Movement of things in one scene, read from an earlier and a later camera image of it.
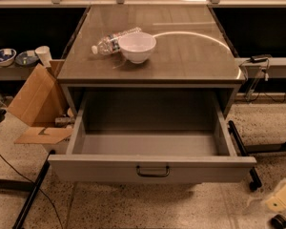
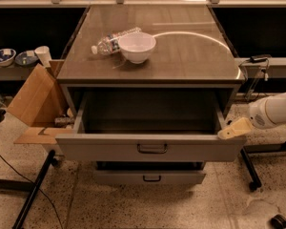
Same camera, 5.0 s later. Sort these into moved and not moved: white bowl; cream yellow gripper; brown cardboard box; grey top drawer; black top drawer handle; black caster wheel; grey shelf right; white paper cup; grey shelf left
Moved: cream yellow gripper; black top drawer handle; grey top drawer
Not moved: grey shelf left; black caster wheel; grey shelf right; white paper cup; white bowl; brown cardboard box
